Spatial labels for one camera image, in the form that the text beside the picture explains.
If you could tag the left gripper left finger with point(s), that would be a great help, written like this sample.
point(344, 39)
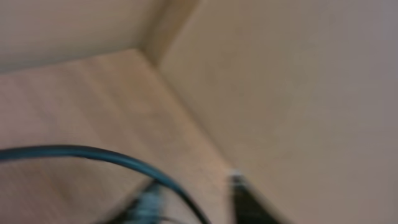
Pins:
point(146, 207)

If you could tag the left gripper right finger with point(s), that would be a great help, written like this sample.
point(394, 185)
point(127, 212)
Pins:
point(247, 206)

